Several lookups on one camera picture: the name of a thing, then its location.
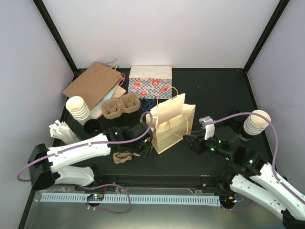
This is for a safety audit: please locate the single cardboard cup carrier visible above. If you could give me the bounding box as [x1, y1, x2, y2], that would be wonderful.
[113, 151, 141, 164]

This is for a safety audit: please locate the cream paper bag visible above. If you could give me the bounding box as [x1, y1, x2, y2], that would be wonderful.
[145, 86, 196, 154]

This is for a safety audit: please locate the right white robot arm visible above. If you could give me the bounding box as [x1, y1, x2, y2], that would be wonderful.
[183, 126, 305, 229]

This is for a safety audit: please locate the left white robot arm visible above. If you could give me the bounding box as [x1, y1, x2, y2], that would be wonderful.
[28, 123, 153, 191]

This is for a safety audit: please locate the right white cup stack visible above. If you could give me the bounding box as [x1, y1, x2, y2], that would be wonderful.
[239, 110, 271, 141]

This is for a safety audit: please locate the white cup stack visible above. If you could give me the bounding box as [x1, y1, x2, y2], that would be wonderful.
[65, 96, 90, 125]
[239, 110, 271, 141]

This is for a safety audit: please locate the light blue paper bag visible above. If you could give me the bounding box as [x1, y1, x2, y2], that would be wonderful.
[103, 86, 126, 100]

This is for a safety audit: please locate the blue checkered bakery bag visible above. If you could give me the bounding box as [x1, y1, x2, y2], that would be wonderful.
[128, 65, 173, 111]

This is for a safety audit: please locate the small green circuit board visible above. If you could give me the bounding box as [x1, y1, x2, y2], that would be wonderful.
[87, 194, 104, 201]

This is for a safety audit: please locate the left white cup stack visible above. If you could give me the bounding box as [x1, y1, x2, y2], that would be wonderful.
[65, 96, 90, 125]

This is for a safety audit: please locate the brown kraft paper bag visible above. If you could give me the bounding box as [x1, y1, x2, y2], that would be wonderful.
[62, 62, 123, 110]

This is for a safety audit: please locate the crumpled white paper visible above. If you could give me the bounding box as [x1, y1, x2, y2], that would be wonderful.
[49, 120, 80, 145]

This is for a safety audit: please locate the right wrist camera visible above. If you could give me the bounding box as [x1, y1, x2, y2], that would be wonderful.
[199, 116, 215, 140]

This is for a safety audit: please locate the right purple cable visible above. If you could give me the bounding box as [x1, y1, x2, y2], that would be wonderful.
[202, 112, 305, 212]

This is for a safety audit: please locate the light blue cable duct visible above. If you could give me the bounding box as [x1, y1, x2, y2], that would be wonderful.
[40, 193, 220, 207]

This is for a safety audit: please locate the left black frame post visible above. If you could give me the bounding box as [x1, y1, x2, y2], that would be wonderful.
[33, 0, 78, 73]

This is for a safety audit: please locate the black frame post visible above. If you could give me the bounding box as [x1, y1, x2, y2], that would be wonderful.
[243, 0, 290, 73]
[33, 0, 78, 73]

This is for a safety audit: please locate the right black frame post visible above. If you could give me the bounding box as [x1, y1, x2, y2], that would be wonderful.
[243, 0, 290, 73]

